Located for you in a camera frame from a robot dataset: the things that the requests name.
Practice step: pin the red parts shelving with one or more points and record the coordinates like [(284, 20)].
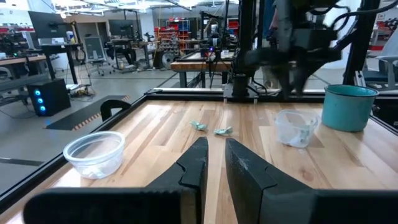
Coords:
[(175, 34)]

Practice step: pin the camera on tripod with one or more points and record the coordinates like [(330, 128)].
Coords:
[(214, 42)]

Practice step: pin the black aluminium table frame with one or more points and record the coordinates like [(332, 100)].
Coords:
[(186, 96)]

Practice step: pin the small black monitor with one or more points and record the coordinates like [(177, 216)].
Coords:
[(121, 28)]

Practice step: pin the wooden workbench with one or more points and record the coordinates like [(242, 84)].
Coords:
[(199, 66)]

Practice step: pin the round clear plastic container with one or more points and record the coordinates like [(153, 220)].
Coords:
[(102, 168)]

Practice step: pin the wooden top desk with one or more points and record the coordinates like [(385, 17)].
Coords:
[(18, 59)]

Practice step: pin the black standing desk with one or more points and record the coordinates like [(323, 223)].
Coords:
[(59, 48)]

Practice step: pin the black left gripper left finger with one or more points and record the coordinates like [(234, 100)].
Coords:
[(174, 202)]

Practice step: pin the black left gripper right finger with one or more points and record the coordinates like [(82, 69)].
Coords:
[(264, 202)]

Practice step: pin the black mat with orange stripes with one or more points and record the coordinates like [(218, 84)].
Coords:
[(84, 113)]

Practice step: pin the teal enamel mug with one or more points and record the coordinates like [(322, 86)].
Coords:
[(345, 112)]

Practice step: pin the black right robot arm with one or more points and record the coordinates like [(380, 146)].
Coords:
[(283, 31)]

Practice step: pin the grey office chair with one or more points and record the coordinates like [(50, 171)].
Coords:
[(387, 59)]

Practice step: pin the person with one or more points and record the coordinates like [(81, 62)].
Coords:
[(270, 18)]

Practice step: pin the large black monitor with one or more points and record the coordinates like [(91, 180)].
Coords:
[(46, 25)]

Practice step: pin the black computer tower blue lights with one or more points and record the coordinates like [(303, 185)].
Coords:
[(48, 97)]

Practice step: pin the black frame foot bracket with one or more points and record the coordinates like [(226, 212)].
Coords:
[(113, 106)]

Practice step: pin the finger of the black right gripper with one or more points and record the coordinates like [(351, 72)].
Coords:
[(300, 77), (284, 82)]

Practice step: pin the squarish clear plastic container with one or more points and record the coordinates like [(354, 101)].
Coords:
[(287, 133)]

